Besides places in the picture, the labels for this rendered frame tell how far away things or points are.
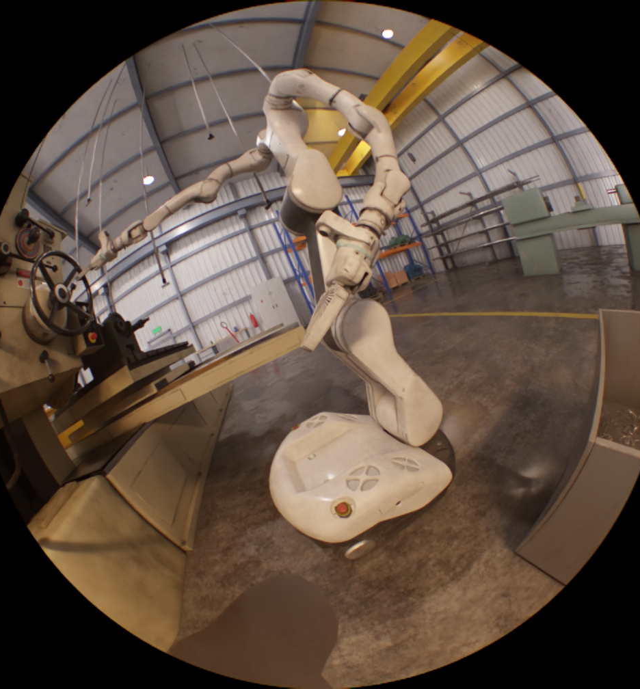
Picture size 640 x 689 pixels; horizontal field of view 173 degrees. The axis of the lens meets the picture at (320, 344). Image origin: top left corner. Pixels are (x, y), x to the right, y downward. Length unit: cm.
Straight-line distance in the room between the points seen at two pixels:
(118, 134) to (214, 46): 348
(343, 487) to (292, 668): 72
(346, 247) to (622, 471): 57
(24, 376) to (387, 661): 140
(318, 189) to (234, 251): 796
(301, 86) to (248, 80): 731
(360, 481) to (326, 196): 75
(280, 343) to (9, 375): 133
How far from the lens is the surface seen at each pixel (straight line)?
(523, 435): 112
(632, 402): 97
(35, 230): 129
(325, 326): 34
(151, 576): 118
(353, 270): 35
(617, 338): 85
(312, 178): 64
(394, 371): 61
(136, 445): 136
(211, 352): 734
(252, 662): 101
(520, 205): 448
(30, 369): 106
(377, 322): 56
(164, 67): 766
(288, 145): 80
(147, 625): 118
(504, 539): 87
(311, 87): 80
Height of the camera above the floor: 82
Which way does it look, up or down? 12 degrees down
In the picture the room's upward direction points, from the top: 23 degrees counter-clockwise
